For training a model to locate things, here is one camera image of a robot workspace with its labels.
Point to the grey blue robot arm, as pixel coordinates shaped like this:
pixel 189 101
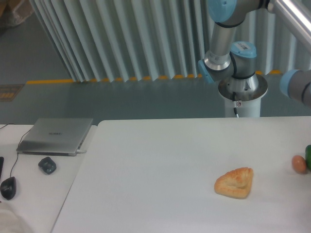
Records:
pixel 256 34

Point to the white folding screen curtain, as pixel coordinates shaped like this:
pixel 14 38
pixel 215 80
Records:
pixel 125 39

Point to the golden pastry bread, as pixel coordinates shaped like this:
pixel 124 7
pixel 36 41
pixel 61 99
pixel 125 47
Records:
pixel 235 184

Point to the silver closed laptop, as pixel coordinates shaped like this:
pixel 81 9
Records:
pixel 55 136

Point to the dark grey small device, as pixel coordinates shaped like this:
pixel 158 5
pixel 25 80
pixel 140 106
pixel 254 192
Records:
pixel 47 165

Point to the brown egg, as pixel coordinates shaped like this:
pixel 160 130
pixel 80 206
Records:
pixel 299 164

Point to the green pepper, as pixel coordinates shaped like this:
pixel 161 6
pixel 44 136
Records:
pixel 308 156

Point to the black keyboard edge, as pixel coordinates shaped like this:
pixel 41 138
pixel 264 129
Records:
pixel 1 165

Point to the black computer mouse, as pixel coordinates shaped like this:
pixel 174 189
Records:
pixel 8 188

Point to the cardboard box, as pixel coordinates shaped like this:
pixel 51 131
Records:
pixel 14 12

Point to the white cloth sleeve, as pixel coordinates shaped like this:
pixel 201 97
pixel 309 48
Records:
pixel 11 222

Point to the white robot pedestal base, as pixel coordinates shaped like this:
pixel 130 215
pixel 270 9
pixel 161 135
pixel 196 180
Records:
pixel 242 98

